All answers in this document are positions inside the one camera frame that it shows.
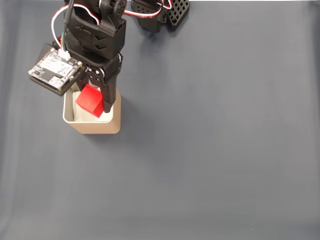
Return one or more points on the red cube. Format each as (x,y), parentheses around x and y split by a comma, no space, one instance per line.
(88,98)

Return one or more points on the tan square box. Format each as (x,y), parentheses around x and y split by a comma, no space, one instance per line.
(100,127)

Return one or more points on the blue-grey table mat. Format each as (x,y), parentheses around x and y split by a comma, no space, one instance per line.
(225,175)

